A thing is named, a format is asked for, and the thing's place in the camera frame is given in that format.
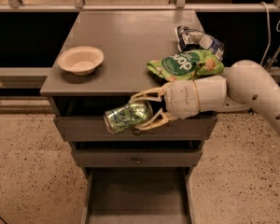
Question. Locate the green chip bag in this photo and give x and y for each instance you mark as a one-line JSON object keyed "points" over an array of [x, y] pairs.
{"points": [[187, 65]]}

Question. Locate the grey middle drawer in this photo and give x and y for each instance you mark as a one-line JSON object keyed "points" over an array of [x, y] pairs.
{"points": [[126, 157]]}

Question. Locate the grey wooden drawer cabinet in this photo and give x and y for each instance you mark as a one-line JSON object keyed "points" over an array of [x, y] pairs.
{"points": [[128, 42]]}

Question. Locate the white paper bowl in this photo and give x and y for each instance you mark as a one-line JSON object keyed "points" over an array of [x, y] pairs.
{"points": [[80, 61]]}

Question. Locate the blue white chip bag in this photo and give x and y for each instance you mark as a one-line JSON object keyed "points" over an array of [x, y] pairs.
{"points": [[188, 39]]}

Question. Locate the grey top drawer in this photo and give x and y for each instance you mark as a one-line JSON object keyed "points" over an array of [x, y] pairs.
{"points": [[88, 129]]}

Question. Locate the brass top drawer knob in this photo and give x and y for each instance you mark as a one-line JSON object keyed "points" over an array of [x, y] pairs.
{"points": [[137, 132]]}

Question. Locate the green soda can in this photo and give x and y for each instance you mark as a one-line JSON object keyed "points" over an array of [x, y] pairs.
{"points": [[122, 118]]}

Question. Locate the metal railing frame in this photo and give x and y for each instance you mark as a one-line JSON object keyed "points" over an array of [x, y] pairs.
{"points": [[32, 32]]}

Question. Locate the grey open bottom drawer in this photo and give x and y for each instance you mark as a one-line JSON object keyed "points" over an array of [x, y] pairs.
{"points": [[138, 196]]}

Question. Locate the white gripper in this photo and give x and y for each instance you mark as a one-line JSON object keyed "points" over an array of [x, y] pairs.
{"points": [[179, 99]]}

